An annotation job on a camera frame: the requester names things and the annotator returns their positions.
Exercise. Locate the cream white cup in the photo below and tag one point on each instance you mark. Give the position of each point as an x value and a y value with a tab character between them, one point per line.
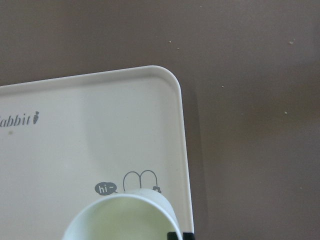
141	214

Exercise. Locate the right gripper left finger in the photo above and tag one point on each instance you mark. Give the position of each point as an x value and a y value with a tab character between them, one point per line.
172	234

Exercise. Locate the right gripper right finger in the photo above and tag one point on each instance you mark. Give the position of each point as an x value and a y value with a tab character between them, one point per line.
188	233

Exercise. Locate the cream rabbit tray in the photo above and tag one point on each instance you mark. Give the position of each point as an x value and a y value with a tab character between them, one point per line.
67	142

